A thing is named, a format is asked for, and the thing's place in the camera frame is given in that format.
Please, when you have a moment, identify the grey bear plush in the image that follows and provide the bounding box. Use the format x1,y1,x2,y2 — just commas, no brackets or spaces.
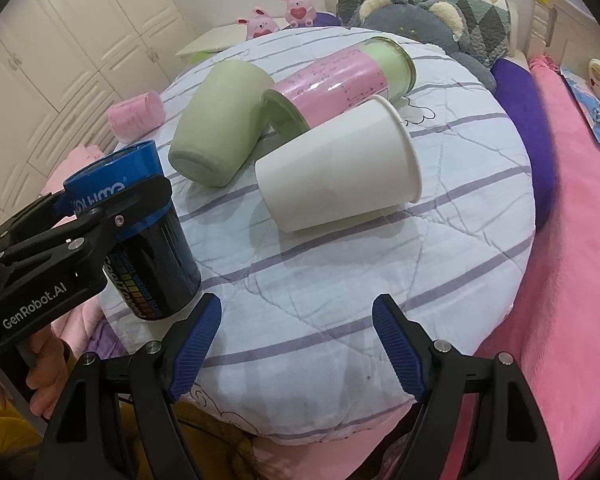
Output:
359,0,498,92

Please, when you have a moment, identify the small pink cup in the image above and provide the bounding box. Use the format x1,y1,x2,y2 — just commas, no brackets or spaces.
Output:
106,91,165,144

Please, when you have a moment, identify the pink fleece blanket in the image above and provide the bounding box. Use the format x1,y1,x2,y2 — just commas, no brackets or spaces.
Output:
472,55,600,480

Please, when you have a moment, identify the purple blanket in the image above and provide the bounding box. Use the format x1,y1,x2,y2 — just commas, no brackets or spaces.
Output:
490,57,556,231

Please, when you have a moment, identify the cream wardrobe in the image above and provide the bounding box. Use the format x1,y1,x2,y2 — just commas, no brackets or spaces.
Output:
0,0,201,221

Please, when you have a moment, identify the yellow cloth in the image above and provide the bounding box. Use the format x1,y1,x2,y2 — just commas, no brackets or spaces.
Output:
0,397,251,480

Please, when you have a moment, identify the small white table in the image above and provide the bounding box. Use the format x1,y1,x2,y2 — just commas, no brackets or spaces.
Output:
174,25,254,61

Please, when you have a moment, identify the white striped quilted cushion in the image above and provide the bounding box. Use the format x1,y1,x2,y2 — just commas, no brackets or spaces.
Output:
97,27,539,439

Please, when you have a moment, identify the pink and green glass cup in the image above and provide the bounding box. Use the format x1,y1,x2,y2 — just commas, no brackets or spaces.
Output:
261,37,417,134

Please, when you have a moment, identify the pink bunny toy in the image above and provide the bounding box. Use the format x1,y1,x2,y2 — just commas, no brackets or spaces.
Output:
235,7,281,41
278,0,317,29

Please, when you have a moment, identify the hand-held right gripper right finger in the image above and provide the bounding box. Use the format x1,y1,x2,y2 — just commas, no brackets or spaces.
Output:
371,293,569,480

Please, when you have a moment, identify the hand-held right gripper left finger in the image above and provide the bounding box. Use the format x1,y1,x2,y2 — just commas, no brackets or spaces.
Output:
32,292,223,480

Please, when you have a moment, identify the white paper cup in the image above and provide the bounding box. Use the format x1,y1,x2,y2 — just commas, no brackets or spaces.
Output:
255,95,424,234

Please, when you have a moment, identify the blue and black cup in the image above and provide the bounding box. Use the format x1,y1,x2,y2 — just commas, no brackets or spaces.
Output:
62,141,203,322

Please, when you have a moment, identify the triangle-patterned quilted pillow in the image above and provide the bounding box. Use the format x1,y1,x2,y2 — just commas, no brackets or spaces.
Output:
336,0,512,69

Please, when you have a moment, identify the person's left hand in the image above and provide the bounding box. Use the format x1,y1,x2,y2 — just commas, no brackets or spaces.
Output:
0,327,74,419

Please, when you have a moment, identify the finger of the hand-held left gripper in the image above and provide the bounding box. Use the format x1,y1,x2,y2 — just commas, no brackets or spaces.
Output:
0,174,175,281
0,192,70,253

